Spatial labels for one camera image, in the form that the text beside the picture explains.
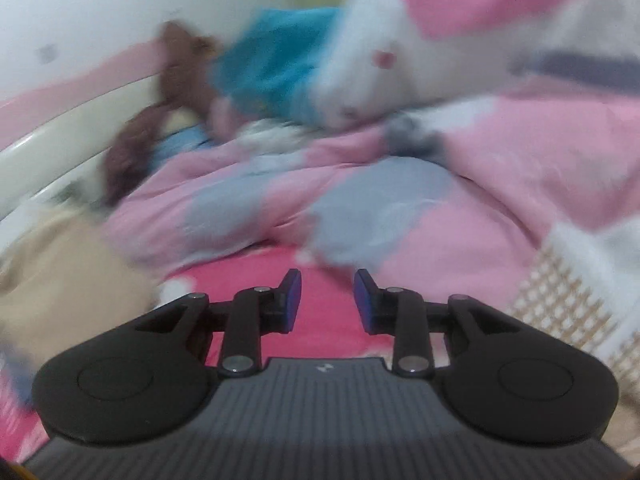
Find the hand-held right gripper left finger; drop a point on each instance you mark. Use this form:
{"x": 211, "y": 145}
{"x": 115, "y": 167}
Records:
{"x": 292, "y": 300}

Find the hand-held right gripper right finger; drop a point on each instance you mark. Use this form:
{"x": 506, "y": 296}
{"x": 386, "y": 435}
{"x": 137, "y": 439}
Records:
{"x": 362, "y": 302}

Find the beige white checked knit sweater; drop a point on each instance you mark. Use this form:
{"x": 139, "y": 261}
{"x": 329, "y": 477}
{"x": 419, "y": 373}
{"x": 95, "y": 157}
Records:
{"x": 565, "y": 300}

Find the pink floral bed sheet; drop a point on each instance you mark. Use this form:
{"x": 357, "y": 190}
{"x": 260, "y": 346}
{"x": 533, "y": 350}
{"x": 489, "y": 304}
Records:
{"x": 330, "y": 280}

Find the white patterned cloth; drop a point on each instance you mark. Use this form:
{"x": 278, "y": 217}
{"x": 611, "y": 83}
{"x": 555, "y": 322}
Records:
{"x": 270, "y": 137}

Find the pink floral duvet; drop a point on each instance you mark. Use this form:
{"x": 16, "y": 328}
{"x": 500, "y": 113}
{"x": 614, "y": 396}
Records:
{"x": 500, "y": 175}

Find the light blue cloth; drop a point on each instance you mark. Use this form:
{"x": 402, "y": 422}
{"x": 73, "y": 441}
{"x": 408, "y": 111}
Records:
{"x": 180, "y": 147}

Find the cream cloth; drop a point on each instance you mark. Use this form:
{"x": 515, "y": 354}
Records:
{"x": 65, "y": 280}

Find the brown padded jacket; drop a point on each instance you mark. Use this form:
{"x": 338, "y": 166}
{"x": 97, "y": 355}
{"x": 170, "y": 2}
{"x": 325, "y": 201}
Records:
{"x": 180, "y": 65}

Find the cream and pink headboard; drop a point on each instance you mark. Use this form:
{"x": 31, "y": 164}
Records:
{"x": 50, "y": 125}

